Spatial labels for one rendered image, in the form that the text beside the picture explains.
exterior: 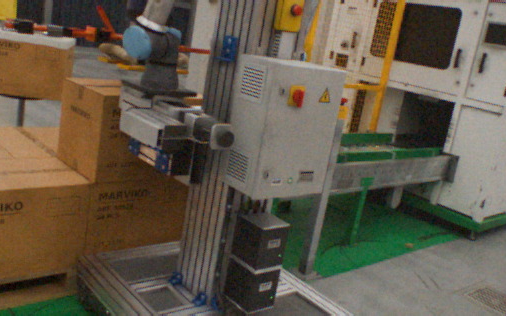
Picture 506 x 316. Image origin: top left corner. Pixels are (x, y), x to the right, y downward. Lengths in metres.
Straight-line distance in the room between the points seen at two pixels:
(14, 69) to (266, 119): 2.39
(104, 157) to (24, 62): 1.54
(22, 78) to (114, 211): 1.55
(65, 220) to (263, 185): 1.00
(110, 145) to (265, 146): 0.88
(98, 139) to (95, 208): 0.33
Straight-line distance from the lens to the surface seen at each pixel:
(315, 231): 3.03
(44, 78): 3.80
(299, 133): 1.86
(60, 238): 2.49
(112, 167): 2.46
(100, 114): 2.37
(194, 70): 4.07
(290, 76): 1.76
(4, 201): 2.33
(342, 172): 3.36
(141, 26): 1.97
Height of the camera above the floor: 1.33
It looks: 14 degrees down
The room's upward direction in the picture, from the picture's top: 10 degrees clockwise
